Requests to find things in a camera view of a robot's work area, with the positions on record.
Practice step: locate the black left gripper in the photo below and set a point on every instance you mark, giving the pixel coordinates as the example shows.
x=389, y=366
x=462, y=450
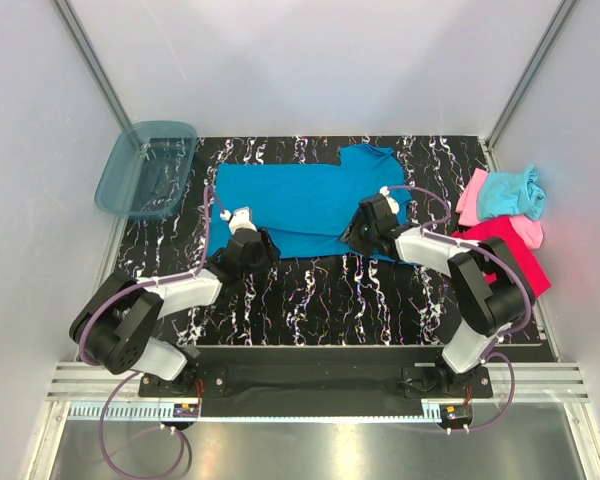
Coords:
x=270, y=254

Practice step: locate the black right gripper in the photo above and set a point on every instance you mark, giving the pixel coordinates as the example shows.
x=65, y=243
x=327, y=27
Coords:
x=350, y=234

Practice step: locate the blue t shirt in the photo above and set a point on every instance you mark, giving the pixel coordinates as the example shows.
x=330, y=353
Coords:
x=306, y=208

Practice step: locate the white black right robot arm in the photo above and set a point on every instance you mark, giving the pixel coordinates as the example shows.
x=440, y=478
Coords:
x=491, y=290

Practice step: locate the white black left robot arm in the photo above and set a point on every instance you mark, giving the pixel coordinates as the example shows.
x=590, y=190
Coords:
x=115, y=328

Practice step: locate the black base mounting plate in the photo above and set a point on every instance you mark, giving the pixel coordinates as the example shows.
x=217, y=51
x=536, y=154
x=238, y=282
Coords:
x=315, y=383

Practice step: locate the magenta t shirt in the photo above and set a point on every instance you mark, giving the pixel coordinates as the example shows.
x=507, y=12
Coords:
x=501, y=227

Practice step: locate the teal transparent plastic bin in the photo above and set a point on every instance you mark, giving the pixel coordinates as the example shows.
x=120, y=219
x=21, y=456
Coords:
x=147, y=171

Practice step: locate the cyan t shirt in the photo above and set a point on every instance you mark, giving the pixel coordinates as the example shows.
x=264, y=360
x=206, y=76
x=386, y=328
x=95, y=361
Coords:
x=511, y=194

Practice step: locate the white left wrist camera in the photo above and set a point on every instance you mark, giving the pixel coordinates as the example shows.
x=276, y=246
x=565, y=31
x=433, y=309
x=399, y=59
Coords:
x=238, y=219

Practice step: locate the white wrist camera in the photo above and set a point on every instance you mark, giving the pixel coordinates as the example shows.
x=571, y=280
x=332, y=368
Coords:
x=393, y=205
x=238, y=219

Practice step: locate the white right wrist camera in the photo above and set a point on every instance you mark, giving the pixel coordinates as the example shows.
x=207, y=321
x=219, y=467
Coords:
x=393, y=205

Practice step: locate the right aluminium frame post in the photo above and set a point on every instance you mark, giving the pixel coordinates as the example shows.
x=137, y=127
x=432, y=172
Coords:
x=540, y=54

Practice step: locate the aluminium frame post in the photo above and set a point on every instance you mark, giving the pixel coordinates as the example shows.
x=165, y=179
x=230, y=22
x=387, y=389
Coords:
x=540, y=54
x=87, y=52

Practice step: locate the left aluminium frame post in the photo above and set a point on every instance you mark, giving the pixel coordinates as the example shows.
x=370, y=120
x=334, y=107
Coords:
x=87, y=52

